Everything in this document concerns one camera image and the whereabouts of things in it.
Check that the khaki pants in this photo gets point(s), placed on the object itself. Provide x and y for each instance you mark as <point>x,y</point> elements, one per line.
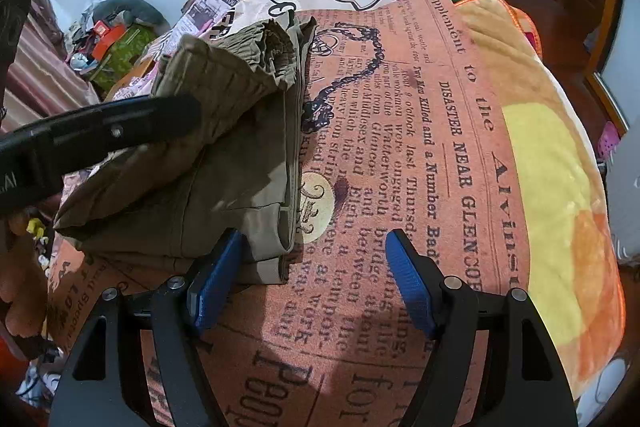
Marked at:
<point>225,157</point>

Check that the white shoes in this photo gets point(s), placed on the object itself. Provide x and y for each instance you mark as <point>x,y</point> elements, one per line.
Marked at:
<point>35,382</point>

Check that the striped red curtain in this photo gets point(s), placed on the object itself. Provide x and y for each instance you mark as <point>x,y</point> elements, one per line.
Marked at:
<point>35,72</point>

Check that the white object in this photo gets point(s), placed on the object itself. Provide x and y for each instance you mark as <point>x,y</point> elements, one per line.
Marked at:
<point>605,382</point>

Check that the small yellow toy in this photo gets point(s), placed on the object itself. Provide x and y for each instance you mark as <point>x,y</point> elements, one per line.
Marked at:
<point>35,227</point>

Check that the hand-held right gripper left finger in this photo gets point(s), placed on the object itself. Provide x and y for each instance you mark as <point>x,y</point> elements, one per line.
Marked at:
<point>217,287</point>

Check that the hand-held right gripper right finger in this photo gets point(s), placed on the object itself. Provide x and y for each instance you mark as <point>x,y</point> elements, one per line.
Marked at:
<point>412,287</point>

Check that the pile of clothes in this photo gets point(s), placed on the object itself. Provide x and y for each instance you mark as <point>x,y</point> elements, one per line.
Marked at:
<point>92,7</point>

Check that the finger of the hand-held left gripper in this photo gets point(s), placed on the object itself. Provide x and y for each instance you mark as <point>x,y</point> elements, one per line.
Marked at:
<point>130,122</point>

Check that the newspaper print blanket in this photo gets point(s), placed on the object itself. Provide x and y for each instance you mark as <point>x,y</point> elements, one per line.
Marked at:
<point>400,132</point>

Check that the grey plush pillow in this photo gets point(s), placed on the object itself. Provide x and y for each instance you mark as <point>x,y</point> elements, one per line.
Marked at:
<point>130,7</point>

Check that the green patterned bag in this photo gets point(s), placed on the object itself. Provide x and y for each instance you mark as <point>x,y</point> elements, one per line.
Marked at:
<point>122,49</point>

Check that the orange box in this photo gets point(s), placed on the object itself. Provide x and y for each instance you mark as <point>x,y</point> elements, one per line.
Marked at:
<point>107,39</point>

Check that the heart print wardrobe door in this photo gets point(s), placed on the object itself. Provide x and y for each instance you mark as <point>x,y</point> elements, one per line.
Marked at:
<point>612,72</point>

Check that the yellow orange fleece blanket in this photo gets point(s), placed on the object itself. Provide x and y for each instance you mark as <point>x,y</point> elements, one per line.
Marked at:
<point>550,182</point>

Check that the person's left hand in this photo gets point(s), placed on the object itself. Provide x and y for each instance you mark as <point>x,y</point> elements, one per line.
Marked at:
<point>20,287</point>

